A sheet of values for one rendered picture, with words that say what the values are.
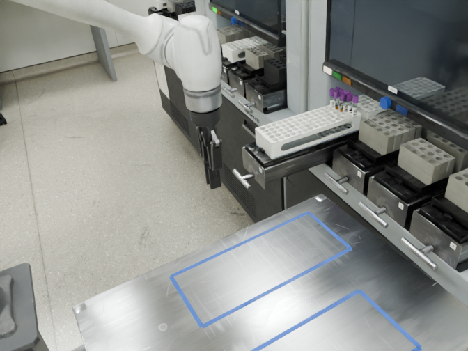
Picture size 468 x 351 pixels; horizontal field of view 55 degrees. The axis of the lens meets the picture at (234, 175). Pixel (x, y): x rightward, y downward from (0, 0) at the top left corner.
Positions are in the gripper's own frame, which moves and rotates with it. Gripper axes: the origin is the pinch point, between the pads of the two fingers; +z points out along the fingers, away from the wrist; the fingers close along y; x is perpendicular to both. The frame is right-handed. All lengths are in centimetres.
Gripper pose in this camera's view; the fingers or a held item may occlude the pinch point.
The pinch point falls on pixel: (212, 174)
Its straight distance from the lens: 120.8
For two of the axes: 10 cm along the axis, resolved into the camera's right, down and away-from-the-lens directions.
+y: -4.3, -4.9, 7.6
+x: -9.0, 3.0, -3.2
